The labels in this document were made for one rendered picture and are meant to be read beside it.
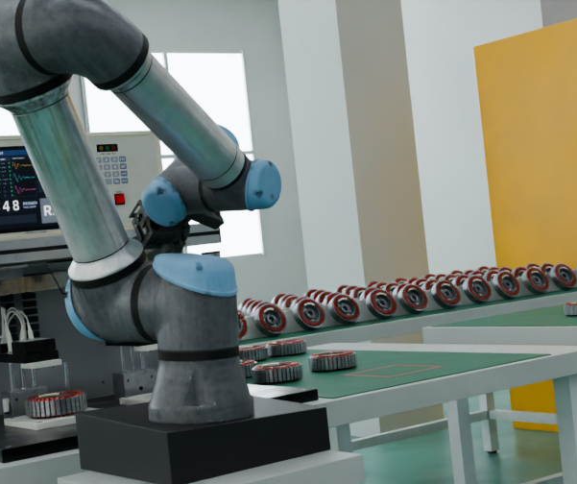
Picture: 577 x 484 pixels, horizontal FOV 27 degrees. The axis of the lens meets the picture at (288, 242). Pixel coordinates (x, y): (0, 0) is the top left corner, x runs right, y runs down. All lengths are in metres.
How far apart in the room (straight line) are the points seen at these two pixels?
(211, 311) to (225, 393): 0.11
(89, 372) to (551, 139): 3.69
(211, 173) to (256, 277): 8.46
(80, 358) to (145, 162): 0.44
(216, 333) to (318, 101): 4.80
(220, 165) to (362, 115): 4.57
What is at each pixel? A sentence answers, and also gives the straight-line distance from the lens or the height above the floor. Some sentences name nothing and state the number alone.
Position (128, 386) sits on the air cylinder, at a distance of 2.50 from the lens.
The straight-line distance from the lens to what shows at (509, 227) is 6.12.
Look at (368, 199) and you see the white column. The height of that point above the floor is 1.24.
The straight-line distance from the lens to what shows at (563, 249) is 5.90.
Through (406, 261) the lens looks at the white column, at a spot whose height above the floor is 0.89.
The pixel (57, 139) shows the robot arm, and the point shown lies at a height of 1.23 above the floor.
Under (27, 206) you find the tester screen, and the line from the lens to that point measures 2.42.
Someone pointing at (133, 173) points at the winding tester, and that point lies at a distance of 2.53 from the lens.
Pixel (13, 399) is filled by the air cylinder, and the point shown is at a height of 0.81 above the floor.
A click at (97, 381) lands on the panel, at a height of 0.80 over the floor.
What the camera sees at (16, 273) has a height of 1.05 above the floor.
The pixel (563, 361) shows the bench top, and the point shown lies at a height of 0.73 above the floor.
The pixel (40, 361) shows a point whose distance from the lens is 2.32.
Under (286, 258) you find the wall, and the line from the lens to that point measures 10.39.
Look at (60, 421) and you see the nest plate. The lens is 2.22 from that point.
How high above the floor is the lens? 1.05
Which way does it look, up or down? level
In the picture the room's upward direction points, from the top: 6 degrees counter-clockwise
